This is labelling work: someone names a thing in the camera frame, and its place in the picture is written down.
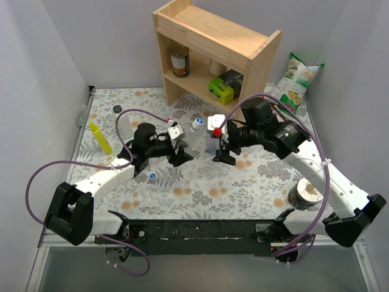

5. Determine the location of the clear plastic bottle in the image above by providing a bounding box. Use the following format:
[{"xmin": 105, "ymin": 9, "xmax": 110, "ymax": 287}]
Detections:
[{"xmin": 184, "ymin": 122, "xmax": 204, "ymax": 147}]

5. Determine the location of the blue tinted plastic bottle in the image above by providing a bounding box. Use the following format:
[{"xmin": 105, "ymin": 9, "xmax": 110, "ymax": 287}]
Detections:
[{"xmin": 206, "ymin": 137, "xmax": 219, "ymax": 156}]

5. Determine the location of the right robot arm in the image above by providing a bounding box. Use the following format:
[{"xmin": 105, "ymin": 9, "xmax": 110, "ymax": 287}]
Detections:
[{"xmin": 207, "ymin": 95, "xmax": 386, "ymax": 248}]

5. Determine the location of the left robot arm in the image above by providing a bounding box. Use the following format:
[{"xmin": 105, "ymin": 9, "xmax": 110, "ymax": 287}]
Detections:
[{"xmin": 44, "ymin": 122, "xmax": 193, "ymax": 246}]

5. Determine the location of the white bottle black cap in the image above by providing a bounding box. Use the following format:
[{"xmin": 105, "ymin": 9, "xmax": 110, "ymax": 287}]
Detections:
[{"xmin": 112, "ymin": 105, "xmax": 134, "ymax": 141}]

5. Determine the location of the yellow squeeze bottle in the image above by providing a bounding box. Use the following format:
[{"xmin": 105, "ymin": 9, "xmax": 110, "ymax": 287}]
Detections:
[{"xmin": 89, "ymin": 122, "xmax": 112, "ymax": 155}]

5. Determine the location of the green and black box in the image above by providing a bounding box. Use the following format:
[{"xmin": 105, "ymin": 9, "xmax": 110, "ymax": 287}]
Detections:
[{"xmin": 208, "ymin": 69, "xmax": 244, "ymax": 105}]

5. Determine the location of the white cup on shelf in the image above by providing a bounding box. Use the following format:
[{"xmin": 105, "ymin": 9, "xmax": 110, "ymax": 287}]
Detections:
[{"xmin": 209, "ymin": 59, "xmax": 228, "ymax": 76}]

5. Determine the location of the green chips bag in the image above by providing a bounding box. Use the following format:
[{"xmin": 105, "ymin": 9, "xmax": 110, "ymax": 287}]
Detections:
[{"xmin": 269, "ymin": 52, "xmax": 325, "ymax": 113}]

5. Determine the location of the tin can on shelf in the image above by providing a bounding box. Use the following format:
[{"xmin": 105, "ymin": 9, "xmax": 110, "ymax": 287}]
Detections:
[{"xmin": 170, "ymin": 46, "xmax": 190, "ymax": 78}]

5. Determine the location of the wooden shelf unit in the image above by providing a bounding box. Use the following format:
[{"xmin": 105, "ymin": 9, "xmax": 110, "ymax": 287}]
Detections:
[{"xmin": 153, "ymin": 1, "xmax": 283, "ymax": 113}]

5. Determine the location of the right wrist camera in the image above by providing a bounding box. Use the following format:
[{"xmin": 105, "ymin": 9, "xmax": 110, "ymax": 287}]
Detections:
[{"xmin": 207, "ymin": 114, "xmax": 228, "ymax": 141}]

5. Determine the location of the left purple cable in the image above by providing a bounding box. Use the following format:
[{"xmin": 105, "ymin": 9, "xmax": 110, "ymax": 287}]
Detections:
[{"xmin": 26, "ymin": 108, "xmax": 177, "ymax": 226}]

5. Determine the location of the purple cable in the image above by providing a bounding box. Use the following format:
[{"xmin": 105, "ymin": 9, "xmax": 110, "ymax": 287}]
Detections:
[
  {"xmin": 218, "ymin": 93, "xmax": 331, "ymax": 265},
  {"xmin": 26, "ymin": 108, "xmax": 177, "ymax": 226}
]

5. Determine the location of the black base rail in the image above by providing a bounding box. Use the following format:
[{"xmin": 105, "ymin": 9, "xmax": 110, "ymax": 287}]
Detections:
[{"xmin": 94, "ymin": 219, "xmax": 308, "ymax": 264}]

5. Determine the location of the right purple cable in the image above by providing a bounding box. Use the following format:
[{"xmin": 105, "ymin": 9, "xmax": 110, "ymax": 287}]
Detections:
[{"xmin": 218, "ymin": 93, "xmax": 331, "ymax": 265}]

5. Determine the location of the aluminium frame rail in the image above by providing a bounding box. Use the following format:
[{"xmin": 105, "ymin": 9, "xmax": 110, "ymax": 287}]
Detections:
[{"xmin": 26, "ymin": 231, "xmax": 380, "ymax": 292}]

